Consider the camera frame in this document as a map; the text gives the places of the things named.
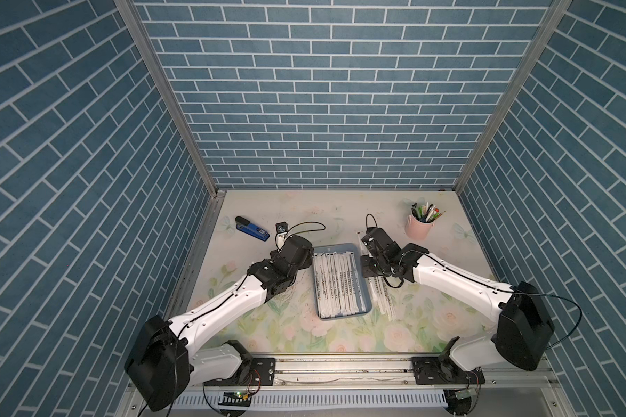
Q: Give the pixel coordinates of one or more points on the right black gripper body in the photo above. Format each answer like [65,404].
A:
[373,268]

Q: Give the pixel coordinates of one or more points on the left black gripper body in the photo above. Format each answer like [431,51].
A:
[305,262]

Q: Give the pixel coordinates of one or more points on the straw being gripped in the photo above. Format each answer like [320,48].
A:
[335,306]

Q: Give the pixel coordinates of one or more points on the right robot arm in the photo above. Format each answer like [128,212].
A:
[521,326]

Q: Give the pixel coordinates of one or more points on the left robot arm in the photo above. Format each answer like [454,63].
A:
[169,355]

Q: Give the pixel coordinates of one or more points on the blue storage tray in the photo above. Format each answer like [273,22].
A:
[361,283]

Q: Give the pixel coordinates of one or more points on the right wrapped straw pile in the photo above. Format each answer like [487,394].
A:
[380,294]

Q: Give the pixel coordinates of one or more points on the pink pen cup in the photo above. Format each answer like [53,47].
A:
[416,230]

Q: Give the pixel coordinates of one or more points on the blue stapler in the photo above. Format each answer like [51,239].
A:
[251,229]

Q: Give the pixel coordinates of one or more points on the pens in cup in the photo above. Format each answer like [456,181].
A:
[426,213]

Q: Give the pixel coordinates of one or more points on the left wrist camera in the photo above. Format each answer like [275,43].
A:
[282,232]

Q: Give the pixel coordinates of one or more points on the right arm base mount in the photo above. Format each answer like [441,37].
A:
[431,370]

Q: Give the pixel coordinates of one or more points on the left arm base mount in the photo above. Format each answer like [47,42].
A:
[261,371]

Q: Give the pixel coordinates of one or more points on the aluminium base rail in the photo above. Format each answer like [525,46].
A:
[376,371]

